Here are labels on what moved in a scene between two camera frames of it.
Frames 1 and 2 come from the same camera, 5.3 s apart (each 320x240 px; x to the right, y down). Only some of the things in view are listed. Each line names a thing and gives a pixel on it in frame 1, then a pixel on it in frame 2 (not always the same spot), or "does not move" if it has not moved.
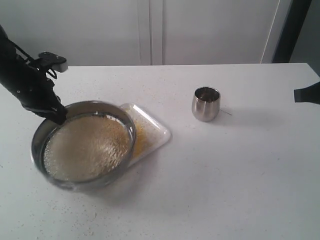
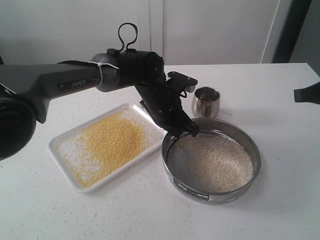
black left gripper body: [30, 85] → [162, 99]
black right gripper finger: [309, 94] does not move
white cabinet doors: [137, 32] does not move
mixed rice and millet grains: [88, 147] → [213, 162]
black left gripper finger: [59, 117] → [188, 125]
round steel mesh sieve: [92, 146] → [217, 165]
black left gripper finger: [46, 110] → [177, 130]
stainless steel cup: [205, 103] does not move
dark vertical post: [296, 18] does not move
